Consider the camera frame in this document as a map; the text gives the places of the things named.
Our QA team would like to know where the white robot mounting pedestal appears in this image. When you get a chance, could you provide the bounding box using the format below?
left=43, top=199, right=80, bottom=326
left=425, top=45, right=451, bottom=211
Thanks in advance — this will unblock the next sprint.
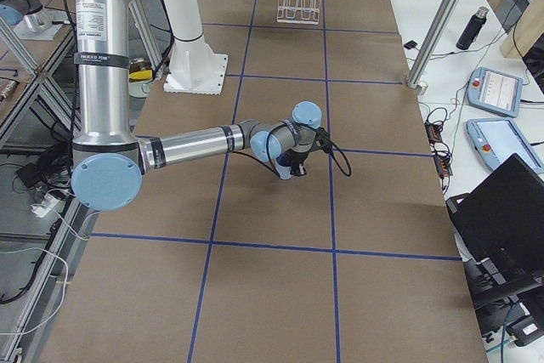
left=163, top=0, right=228, bottom=95

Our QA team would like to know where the light blue plastic cup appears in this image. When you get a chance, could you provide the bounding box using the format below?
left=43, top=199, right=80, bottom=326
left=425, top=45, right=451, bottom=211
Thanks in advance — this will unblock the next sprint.
left=275, top=152, right=292, bottom=180

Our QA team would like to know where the far blue teach pendant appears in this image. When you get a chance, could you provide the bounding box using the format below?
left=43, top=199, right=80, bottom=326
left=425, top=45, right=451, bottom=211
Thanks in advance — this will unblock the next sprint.
left=467, top=67, right=524, bottom=118

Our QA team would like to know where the black water bottle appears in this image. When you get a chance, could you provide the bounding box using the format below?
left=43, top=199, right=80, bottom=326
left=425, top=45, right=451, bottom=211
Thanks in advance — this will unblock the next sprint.
left=456, top=6, right=490, bottom=51

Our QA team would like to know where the small black phone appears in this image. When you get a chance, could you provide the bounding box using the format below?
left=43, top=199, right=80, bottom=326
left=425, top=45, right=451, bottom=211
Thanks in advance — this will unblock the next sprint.
left=403, top=41, right=417, bottom=49

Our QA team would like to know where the aluminium frame post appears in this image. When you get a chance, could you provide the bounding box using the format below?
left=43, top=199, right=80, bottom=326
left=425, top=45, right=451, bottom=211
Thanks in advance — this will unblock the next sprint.
left=406, top=0, right=459, bottom=95

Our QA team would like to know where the black laptop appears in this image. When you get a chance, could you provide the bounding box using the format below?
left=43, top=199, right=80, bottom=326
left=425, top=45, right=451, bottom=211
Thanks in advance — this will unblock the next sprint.
left=446, top=154, right=543, bottom=272

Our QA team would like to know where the near blue teach pendant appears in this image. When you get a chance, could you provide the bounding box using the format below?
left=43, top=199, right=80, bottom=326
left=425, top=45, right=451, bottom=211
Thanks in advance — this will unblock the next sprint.
left=466, top=118, right=543, bottom=174

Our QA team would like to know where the white wire cup holder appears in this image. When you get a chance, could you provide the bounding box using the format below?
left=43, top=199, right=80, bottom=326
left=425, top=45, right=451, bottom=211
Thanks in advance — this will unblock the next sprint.
left=276, top=0, right=322, bottom=26

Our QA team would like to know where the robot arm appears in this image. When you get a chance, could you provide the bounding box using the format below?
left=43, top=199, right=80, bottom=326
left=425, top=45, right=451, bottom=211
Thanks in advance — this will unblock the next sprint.
left=1, top=0, right=65, bottom=41
left=71, top=0, right=325, bottom=211

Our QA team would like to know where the black power strip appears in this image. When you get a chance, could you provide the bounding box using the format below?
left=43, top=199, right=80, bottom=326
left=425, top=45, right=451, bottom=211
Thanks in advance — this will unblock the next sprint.
left=424, top=121, right=452, bottom=179

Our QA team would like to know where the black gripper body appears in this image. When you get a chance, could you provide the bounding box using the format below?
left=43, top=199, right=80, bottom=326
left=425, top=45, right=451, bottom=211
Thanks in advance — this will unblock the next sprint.
left=289, top=150, right=309, bottom=173

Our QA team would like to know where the blue teach pendant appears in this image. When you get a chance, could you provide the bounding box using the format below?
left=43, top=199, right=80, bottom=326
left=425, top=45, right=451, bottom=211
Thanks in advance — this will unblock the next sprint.
left=466, top=118, right=543, bottom=174
left=467, top=67, right=524, bottom=118

